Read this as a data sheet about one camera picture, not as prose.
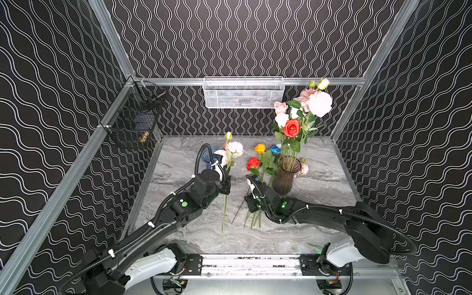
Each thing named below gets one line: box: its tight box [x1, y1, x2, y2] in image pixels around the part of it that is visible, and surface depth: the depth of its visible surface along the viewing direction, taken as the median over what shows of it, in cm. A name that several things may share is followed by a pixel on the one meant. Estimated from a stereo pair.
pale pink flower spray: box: [214, 131, 244, 238], surface depth 74 cm
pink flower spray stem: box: [274, 77, 334, 163], surface depth 65 cm
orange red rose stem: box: [283, 119, 301, 160], surface depth 64 cm
